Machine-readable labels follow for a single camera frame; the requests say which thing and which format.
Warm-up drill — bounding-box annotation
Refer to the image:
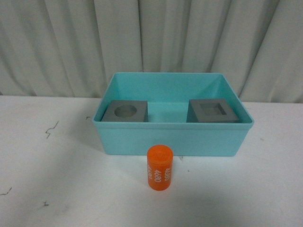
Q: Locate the gray block with square hole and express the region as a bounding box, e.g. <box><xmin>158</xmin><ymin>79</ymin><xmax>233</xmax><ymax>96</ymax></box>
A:
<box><xmin>187</xmin><ymin>98</ymin><xmax>240</xmax><ymax>123</ymax></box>

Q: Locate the light blue plastic box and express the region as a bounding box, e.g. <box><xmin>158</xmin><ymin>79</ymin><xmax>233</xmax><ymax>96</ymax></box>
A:
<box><xmin>92</xmin><ymin>72</ymin><xmax>254</xmax><ymax>157</ymax></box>

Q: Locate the orange cylinder with white numbers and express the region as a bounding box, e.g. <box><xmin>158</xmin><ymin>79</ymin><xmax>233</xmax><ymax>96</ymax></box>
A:
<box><xmin>147</xmin><ymin>145</ymin><xmax>173</xmax><ymax>191</ymax></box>

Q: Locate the gray block with round hole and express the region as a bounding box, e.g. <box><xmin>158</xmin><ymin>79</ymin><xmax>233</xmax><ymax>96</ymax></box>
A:
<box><xmin>101</xmin><ymin>100</ymin><xmax>148</xmax><ymax>122</ymax></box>

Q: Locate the white pleated curtain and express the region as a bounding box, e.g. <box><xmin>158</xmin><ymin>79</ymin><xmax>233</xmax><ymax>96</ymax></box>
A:
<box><xmin>0</xmin><ymin>0</ymin><xmax>303</xmax><ymax>103</ymax></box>

